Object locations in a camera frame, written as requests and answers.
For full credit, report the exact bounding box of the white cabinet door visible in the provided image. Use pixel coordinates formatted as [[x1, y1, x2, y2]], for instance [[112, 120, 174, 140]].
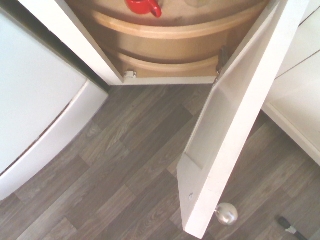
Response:
[[176, 0, 312, 240]]

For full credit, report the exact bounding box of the white sink cabinet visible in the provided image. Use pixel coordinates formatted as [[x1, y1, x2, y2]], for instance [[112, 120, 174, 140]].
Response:
[[260, 0, 320, 164]]

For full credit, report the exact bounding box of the small wooden turntable shelf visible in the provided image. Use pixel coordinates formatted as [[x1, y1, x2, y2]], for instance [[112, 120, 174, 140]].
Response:
[[115, 51, 221, 79]]

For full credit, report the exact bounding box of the white magnetic door catch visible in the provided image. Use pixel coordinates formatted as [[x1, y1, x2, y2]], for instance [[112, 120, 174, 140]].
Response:
[[123, 70, 138, 81]]

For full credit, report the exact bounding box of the large wooden turntable shelf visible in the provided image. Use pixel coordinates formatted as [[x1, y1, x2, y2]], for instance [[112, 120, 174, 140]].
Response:
[[65, 0, 271, 64]]

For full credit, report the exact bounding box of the brown door hinge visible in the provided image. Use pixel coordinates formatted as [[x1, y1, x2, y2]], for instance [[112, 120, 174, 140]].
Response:
[[215, 45, 230, 76]]

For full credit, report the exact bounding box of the red ceramic mug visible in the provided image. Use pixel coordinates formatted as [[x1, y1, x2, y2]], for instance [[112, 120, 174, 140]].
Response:
[[124, 0, 163, 19]]

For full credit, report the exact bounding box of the round silver door knob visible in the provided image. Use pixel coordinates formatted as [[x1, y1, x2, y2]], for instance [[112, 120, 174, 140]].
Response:
[[214, 202, 239, 227]]

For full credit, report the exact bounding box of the white kitchen stove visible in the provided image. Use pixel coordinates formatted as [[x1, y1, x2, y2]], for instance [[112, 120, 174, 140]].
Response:
[[0, 6, 110, 201]]

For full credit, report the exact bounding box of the white corner cabinet frame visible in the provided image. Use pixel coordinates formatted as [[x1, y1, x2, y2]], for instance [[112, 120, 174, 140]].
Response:
[[16, 0, 219, 87]]

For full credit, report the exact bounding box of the black cable with white tag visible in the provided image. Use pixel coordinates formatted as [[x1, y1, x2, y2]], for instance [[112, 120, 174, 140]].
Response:
[[277, 215, 310, 240]]

